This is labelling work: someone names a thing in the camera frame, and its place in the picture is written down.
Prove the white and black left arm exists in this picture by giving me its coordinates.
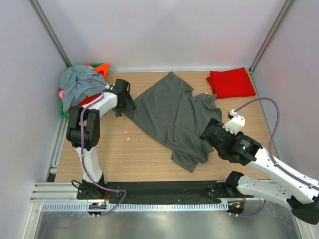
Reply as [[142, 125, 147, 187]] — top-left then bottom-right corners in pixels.
[[66, 79, 136, 199]]

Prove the folded red t shirt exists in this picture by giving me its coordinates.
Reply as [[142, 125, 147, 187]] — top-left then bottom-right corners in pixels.
[[206, 68, 256, 99]]

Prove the dark grey t shirt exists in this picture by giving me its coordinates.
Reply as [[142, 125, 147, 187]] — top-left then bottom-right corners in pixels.
[[125, 72, 222, 172]]

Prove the orange t shirt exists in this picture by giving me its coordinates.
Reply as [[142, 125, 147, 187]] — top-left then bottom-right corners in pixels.
[[82, 63, 110, 81]]

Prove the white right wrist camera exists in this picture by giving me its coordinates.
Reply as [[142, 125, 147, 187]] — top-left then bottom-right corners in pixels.
[[222, 110, 246, 135]]

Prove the pink garment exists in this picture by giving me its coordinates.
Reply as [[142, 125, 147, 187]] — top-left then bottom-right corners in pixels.
[[58, 89, 64, 101]]

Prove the red t shirt in basket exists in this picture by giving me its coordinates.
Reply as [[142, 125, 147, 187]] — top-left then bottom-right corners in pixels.
[[76, 94, 101, 107]]

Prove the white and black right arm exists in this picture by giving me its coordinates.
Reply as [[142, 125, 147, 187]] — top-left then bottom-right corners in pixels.
[[125, 107, 319, 225]]

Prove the slotted white cable duct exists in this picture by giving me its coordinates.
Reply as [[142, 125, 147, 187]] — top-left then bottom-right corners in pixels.
[[41, 201, 229, 213]]

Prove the light blue t shirt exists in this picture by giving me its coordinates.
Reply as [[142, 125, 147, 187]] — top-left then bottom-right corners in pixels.
[[59, 64, 108, 113]]

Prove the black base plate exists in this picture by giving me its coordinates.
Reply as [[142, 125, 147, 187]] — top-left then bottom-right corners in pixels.
[[77, 181, 244, 205]]

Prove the green plastic basket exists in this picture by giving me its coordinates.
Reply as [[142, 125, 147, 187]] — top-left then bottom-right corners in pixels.
[[59, 62, 108, 119]]

